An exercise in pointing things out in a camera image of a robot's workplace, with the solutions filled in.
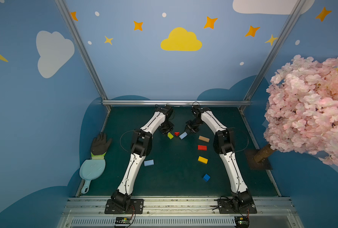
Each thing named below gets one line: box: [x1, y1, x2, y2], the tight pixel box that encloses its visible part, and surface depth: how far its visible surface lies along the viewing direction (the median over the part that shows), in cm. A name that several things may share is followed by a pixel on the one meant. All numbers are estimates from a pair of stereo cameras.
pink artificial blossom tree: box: [253, 54, 338, 166], surface depth 57 cm
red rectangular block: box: [197, 144, 207, 151], surface depth 98 cm
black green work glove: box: [90, 131, 113, 160], surface depth 98 cm
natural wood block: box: [198, 135, 210, 143], surface depth 103 cm
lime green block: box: [167, 132, 175, 140], surface depth 106 cm
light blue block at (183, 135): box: [178, 131, 188, 140], surface depth 106 cm
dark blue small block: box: [202, 173, 211, 183], surface depth 84 cm
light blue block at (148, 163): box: [143, 159, 155, 167], surface depth 92 cm
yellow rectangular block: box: [197, 155, 209, 164], surface depth 93 cm
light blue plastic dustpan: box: [79, 159, 106, 195], surface depth 89 cm
